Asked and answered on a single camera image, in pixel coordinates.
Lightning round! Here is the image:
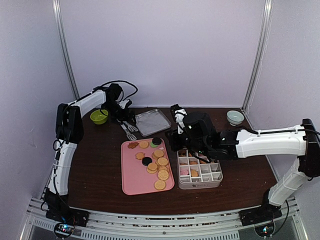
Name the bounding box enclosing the round dotted biscuit bottom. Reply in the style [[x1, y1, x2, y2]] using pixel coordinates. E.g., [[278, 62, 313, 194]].
[[153, 179, 166, 191]]

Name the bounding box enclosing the metal frame post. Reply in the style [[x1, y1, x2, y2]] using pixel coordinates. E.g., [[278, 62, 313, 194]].
[[242, 0, 274, 114], [52, 0, 80, 100]]

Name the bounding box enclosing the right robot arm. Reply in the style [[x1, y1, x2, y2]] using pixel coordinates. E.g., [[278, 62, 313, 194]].
[[165, 112, 320, 221]]

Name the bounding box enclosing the round dotted biscuit top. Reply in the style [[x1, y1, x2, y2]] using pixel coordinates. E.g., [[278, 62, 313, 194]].
[[157, 169, 169, 181]]

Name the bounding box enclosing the left metal frame post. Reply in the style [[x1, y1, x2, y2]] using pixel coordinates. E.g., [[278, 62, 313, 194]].
[[52, 0, 80, 100]]

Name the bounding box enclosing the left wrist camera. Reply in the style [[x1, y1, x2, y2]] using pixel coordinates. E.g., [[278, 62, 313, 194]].
[[118, 99, 133, 110]]

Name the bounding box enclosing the celadon ceramic bowl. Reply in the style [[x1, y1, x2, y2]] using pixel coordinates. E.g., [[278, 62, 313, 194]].
[[226, 110, 245, 126]]

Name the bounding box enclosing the black braided cable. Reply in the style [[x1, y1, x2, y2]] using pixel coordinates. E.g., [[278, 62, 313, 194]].
[[92, 79, 139, 101]]

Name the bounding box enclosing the pink plastic tray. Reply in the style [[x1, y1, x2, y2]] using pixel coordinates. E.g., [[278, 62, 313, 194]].
[[121, 138, 175, 196]]

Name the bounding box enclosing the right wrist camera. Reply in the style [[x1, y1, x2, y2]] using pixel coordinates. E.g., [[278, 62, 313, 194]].
[[170, 104, 187, 135]]

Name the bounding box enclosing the right metal frame post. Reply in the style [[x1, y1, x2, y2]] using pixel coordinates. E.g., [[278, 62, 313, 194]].
[[242, 0, 274, 114]]

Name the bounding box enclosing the round dotted biscuit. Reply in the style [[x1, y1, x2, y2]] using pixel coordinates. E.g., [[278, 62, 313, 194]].
[[157, 169, 169, 181], [153, 179, 166, 191]]

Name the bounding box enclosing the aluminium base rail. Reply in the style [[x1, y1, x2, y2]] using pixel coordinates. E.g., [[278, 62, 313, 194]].
[[18, 197, 310, 240]]

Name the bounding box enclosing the flower shaped butter cookie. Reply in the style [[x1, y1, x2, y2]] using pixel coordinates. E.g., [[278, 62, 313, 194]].
[[135, 152, 145, 160]]

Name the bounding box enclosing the green plastic bowl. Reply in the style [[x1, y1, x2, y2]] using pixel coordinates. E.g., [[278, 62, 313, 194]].
[[90, 109, 109, 125]]

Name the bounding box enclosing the brown leaf cookie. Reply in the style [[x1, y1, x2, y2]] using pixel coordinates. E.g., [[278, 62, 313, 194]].
[[127, 141, 139, 149]]

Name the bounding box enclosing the black sandwich cookie right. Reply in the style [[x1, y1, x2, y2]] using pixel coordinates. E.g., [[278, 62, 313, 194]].
[[151, 137, 162, 146]]

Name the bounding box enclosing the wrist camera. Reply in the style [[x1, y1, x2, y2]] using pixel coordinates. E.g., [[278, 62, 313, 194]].
[[118, 99, 133, 110], [170, 104, 187, 135]]

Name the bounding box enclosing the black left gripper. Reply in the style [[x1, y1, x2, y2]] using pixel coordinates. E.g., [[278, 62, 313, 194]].
[[102, 100, 137, 125]]

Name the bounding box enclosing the black sandwich cookie centre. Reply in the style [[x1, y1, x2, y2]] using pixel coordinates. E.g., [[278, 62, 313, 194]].
[[142, 157, 153, 166]]

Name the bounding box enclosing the silver divided cookie tin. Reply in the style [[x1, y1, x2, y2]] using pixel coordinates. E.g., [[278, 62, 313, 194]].
[[177, 149, 224, 190]]

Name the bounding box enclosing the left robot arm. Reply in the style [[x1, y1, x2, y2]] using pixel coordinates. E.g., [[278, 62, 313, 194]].
[[44, 80, 136, 222]]

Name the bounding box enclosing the black sandwich cookie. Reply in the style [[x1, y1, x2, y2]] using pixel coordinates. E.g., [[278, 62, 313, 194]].
[[151, 137, 162, 146], [142, 157, 153, 166]]

